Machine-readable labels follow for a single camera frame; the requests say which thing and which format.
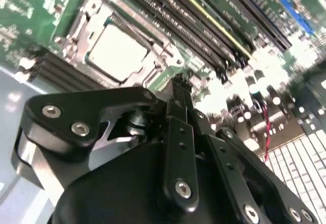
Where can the metal socket cover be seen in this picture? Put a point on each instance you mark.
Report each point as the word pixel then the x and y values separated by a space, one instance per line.
pixel 89 30

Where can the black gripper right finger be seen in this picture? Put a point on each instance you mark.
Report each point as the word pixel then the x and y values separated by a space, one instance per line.
pixel 229 163

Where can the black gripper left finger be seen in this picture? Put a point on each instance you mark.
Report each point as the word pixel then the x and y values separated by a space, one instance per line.
pixel 76 107

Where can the silver CPU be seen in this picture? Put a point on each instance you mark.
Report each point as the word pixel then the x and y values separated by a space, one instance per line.
pixel 117 53

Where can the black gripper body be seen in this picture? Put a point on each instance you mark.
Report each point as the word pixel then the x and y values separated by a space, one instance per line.
pixel 122 196

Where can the metal locking lever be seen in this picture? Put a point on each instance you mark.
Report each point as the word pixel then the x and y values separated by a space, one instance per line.
pixel 138 36

